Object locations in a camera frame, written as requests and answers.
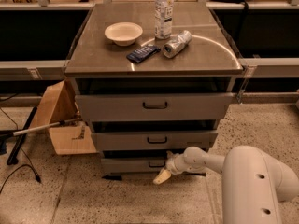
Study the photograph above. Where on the white paper bowl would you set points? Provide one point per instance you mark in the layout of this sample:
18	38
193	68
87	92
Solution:
123	33

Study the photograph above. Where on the grey middle drawer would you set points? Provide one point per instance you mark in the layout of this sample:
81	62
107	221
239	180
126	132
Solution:
153	140

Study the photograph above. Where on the grey drawer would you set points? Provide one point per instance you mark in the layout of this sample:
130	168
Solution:
153	107
153	140
124	166

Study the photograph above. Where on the silver crushed drink can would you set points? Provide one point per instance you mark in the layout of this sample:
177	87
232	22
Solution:
176	44

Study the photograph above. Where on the black bar on floor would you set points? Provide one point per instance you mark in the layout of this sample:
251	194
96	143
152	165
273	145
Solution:
12	159

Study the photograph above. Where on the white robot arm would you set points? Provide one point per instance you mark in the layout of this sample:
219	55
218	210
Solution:
253	183

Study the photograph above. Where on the grey top drawer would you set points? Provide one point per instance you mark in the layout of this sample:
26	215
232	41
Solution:
153	107

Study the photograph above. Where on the silver and black pole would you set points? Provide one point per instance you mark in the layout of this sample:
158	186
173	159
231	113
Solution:
39	128

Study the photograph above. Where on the clear plastic water bottle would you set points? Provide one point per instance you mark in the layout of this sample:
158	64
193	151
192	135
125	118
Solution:
163	18

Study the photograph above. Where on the grey bottom drawer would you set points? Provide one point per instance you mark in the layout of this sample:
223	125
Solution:
124	166

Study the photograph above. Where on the grey metal drawer cabinet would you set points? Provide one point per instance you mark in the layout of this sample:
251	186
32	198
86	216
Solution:
99	67

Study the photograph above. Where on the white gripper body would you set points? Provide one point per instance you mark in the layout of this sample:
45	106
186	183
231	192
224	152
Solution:
173	165

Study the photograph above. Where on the brown cardboard box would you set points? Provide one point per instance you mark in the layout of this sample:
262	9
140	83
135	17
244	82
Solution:
58	105

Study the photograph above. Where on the dark blue snack packet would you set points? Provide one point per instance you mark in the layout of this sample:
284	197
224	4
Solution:
142	54

